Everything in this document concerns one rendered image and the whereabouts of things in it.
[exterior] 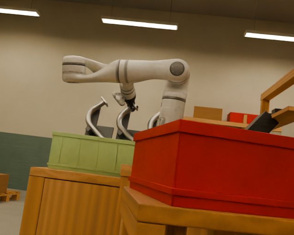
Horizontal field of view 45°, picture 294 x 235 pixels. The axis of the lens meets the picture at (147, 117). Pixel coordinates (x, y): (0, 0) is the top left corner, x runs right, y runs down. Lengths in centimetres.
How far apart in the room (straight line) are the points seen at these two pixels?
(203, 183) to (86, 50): 821
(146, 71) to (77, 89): 711
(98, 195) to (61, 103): 701
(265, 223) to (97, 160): 118
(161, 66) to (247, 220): 91
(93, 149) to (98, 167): 9
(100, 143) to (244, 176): 116
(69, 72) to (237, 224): 105
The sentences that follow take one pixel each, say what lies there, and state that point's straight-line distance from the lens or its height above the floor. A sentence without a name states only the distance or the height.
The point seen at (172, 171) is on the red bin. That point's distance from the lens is 50.
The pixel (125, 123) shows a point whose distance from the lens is 195.
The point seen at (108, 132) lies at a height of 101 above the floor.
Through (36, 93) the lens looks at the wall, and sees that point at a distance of 870.
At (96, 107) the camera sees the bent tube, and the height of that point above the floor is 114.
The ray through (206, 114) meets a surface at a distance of 758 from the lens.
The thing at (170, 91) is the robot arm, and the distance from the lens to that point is 133.
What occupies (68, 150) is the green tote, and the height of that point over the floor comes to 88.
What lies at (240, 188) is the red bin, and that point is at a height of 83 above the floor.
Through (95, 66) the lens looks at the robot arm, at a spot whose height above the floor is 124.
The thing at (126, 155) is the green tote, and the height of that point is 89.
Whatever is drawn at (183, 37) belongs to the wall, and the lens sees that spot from 856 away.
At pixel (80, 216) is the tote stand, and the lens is 154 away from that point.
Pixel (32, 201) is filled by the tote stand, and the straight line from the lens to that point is 159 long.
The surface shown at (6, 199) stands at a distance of 645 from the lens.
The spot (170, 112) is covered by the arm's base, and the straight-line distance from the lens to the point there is 131.
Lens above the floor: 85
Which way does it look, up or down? 8 degrees up
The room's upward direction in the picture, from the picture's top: 7 degrees clockwise
